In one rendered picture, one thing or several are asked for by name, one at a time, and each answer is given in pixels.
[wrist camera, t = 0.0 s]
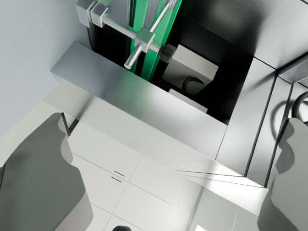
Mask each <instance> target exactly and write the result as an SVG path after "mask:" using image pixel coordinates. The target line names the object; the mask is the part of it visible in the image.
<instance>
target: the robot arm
mask: <svg viewBox="0 0 308 231"><path fill-rule="evenodd" d="M70 135H71V134H70V131H69V128H68V125H67V122H66V118H65V115H64V112H61V113H60V112H56V113H53V114H52V115H51V116H50V117H49V118H48V119H47V120H45V121H44V122H43V123H42V124H41V125H40V126H39V127H37V128H36V129H35V130H34V131H33V132H32V133H31V134H29V135H28V136H27V137H26V138H25V139H24V140H23V141H22V142H21V143H20V144H19V145H18V147H17V148H16V149H15V150H14V151H13V152H12V154H11V155H10V156H9V158H8V159H7V161H6V162H5V163H4V165H3V166H2V167H0V231H86V229H87V228H88V227H89V225H90V224H91V222H92V220H93V217H94V214H93V210H92V207H91V204H90V201H89V198H88V194H87V191H86V188H85V185H84V182H83V179H82V176H81V172H80V170H79V169H78V168H77V167H75V166H73V165H71V163H72V161H73V156H72V152H71V149H70V146H69V143H68V136H70ZM277 142H279V144H280V146H281V148H282V151H281V153H280V156H279V158H278V160H277V162H276V164H275V166H276V168H277V170H278V172H279V175H277V176H276V177H275V179H274V181H273V183H272V185H271V187H270V189H269V191H268V193H267V195H266V197H265V199H264V201H263V203H262V206H261V209H260V213H259V216H258V220H257V225H258V229H259V231H308V126H306V125H305V124H304V123H303V122H301V121H300V120H299V119H297V118H288V117H286V118H284V120H283V122H282V125H281V127H280V131H279V135H278V138H277Z"/></svg>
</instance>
